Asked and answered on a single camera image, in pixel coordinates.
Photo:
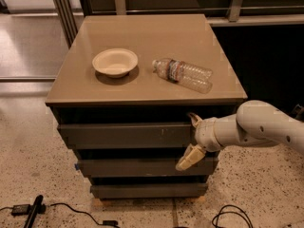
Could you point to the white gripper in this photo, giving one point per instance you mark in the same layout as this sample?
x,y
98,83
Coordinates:
x,y
205,135

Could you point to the grey top drawer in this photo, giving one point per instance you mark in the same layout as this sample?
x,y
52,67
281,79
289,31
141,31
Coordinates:
x,y
127,135

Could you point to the grey drawer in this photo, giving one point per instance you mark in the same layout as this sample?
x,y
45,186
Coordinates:
x,y
127,135
120,168
138,191

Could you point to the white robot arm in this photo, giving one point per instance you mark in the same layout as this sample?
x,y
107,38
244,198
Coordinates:
x,y
256,124

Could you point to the grey bottom drawer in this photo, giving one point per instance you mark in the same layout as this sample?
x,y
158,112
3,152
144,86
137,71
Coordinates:
x,y
138,191

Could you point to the grey three-drawer cabinet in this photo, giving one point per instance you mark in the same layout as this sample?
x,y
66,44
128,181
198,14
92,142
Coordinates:
x,y
81,95

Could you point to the grey middle drawer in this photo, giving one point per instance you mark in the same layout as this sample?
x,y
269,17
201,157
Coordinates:
x,y
120,168

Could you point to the clear plastic water bottle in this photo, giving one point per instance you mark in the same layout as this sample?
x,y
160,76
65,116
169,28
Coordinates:
x,y
184,74

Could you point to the dark object at right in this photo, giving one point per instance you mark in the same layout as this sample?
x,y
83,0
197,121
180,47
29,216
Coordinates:
x,y
298,112

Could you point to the beige paper bowl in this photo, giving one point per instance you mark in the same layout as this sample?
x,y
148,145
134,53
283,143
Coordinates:
x,y
115,62

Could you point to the metal shelf rack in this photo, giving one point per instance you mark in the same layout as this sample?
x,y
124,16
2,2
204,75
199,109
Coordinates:
x,y
220,13

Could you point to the black power adapter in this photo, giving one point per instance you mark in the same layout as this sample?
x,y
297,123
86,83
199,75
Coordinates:
x,y
20,209

